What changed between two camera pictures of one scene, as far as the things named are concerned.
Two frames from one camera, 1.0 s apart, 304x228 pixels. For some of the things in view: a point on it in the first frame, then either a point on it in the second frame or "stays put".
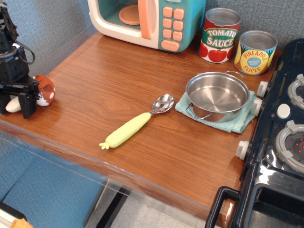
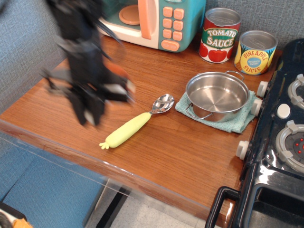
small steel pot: (219, 95) stays put
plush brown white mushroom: (46, 94) -> (127, 87)
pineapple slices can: (255, 52) stays put
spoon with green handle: (162, 103) stays put
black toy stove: (271, 193) stays put
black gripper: (15, 78) -> (87, 72)
